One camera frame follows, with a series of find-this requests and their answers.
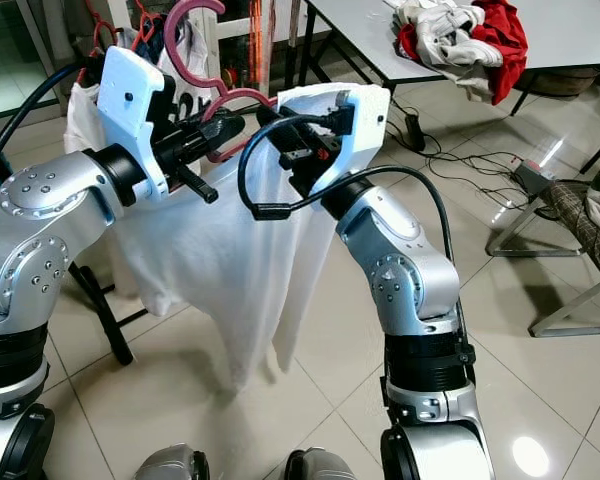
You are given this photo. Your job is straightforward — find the long white folding table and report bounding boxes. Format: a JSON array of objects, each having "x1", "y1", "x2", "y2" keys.
[{"x1": 295, "y1": 0, "x2": 600, "y2": 101}]

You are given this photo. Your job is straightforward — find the white hanging garment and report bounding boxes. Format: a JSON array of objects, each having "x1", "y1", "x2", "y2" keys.
[{"x1": 65, "y1": 80, "x2": 106, "y2": 151}]

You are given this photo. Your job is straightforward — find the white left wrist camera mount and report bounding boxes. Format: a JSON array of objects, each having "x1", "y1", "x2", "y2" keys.
[{"x1": 97, "y1": 45, "x2": 176, "y2": 196}]

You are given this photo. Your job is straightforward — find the grey robot right foot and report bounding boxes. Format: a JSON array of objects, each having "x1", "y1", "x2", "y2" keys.
[{"x1": 285, "y1": 448, "x2": 366, "y2": 480}]

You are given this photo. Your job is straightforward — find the grey robot left foot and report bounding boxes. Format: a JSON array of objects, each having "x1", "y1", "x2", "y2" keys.
[{"x1": 135, "y1": 443, "x2": 203, "y2": 480}]

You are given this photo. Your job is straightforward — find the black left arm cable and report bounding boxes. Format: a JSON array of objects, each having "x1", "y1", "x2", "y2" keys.
[{"x1": 0, "y1": 65, "x2": 111, "y2": 181}]

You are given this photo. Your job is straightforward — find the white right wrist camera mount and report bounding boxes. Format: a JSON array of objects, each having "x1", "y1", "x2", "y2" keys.
[{"x1": 280, "y1": 83, "x2": 391, "y2": 196}]

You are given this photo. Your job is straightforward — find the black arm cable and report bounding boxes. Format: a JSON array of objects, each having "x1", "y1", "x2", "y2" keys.
[
  {"x1": 237, "y1": 113, "x2": 456, "y2": 266},
  {"x1": 0, "y1": 65, "x2": 111, "y2": 181}
]

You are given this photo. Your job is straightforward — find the brown wicker basket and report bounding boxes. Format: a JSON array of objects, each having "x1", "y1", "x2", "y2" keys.
[{"x1": 525, "y1": 68, "x2": 600, "y2": 98}]

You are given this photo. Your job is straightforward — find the plain white t-shirt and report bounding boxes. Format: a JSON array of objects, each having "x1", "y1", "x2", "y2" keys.
[{"x1": 105, "y1": 140, "x2": 341, "y2": 391}]

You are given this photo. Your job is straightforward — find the grey power box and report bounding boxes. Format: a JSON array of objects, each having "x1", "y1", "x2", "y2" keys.
[{"x1": 512, "y1": 160, "x2": 556, "y2": 196}]

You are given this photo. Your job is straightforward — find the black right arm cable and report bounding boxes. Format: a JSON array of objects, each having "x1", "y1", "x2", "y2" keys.
[{"x1": 237, "y1": 113, "x2": 456, "y2": 266}]

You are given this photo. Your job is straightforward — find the red garment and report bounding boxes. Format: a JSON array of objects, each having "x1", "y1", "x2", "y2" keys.
[{"x1": 395, "y1": 0, "x2": 531, "y2": 106}]

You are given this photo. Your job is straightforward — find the thick pink hanger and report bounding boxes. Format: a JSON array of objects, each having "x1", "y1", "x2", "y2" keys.
[{"x1": 165, "y1": 0, "x2": 276, "y2": 161}]

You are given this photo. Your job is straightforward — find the thin black floor cables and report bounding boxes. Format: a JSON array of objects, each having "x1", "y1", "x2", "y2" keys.
[{"x1": 390, "y1": 100, "x2": 531, "y2": 191}]

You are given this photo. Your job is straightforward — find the red plastic hanger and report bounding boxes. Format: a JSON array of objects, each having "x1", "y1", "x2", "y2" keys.
[{"x1": 80, "y1": 0, "x2": 156, "y2": 51}]

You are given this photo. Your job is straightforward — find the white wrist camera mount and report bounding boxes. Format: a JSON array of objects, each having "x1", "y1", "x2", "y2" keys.
[
  {"x1": 97, "y1": 45, "x2": 176, "y2": 196},
  {"x1": 280, "y1": 83, "x2": 391, "y2": 196}
]

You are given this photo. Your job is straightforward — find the grey robot foot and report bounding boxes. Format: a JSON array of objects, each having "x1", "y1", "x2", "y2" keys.
[
  {"x1": 285, "y1": 448, "x2": 366, "y2": 480},
  {"x1": 135, "y1": 443, "x2": 203, "y2": 480}
]

